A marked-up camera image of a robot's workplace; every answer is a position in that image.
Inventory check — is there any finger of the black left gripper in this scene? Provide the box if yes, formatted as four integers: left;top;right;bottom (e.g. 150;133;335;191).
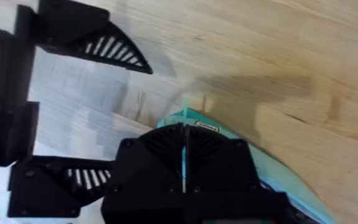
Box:
35;0;154;75
7;154;115;218

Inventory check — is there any teal soft zip bag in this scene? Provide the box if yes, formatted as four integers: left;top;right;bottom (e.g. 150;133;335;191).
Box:
157;99;338;224

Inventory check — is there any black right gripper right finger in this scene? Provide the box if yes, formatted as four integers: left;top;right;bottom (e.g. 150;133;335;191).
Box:
186;124;261;194

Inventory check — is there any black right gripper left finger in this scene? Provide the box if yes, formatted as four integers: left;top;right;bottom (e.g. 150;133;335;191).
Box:
109;123;185;195

